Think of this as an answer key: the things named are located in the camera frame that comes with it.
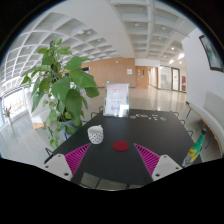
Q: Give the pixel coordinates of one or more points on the green plastic water bottle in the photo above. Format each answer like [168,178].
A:
[194,150]

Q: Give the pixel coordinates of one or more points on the grey plant pot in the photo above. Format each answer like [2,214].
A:
[68,129]

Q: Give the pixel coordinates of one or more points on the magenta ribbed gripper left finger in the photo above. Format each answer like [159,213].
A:
[65,166]

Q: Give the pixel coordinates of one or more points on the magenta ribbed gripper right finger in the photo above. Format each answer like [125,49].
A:
[158,166]

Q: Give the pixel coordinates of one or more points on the green leafy potted plant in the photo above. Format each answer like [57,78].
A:
[63,85]

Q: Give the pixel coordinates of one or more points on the small items on table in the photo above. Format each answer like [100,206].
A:
[150,117]

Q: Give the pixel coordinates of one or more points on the acrylic sign stand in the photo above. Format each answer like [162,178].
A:
[116,102]

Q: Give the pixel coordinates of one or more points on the white polka dot cup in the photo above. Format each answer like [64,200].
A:
[95,134]

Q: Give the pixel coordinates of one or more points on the framed wall picture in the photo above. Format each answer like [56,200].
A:
[214,59]

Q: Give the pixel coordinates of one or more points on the red round coaster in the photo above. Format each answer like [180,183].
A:
[120,145]

